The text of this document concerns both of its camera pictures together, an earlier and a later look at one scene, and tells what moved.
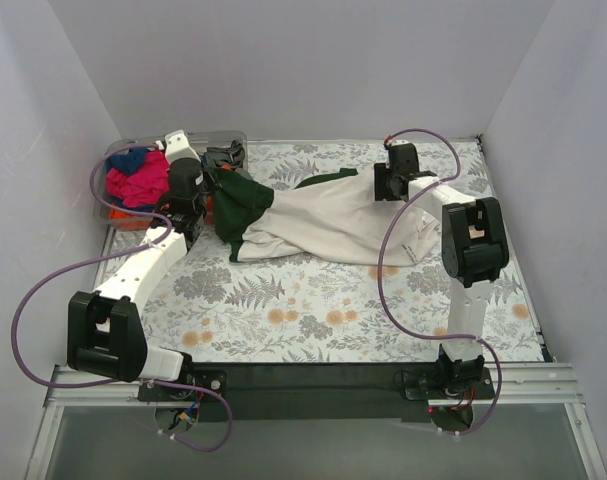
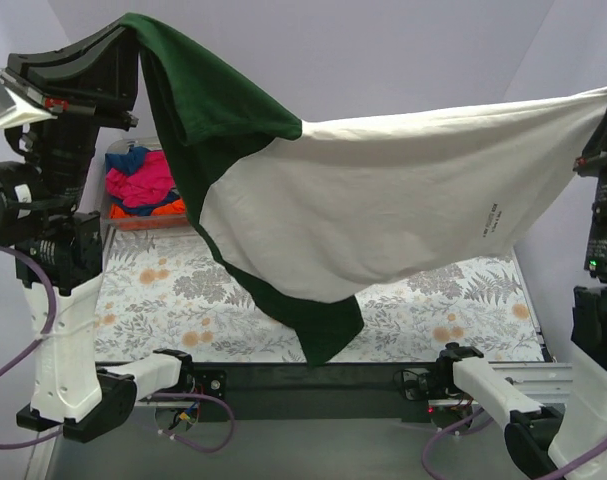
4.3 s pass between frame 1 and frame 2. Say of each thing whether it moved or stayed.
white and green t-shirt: moved
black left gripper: moved
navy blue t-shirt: stayed
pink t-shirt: stayed
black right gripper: moved
